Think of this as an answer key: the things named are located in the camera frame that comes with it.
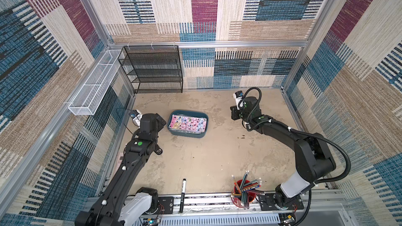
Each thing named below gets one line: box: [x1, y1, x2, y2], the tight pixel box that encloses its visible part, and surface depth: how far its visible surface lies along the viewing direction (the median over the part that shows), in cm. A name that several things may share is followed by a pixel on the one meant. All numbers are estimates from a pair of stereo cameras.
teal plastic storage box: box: [166, 109, 209, 139], surface depth 98 cm
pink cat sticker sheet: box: [168, 114, 207, 133], surface depth 98 cm
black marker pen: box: [179, 178, 187, 214], surface depth 77 cm
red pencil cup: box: [230, 178, 256, 210], surface depth 70 cm
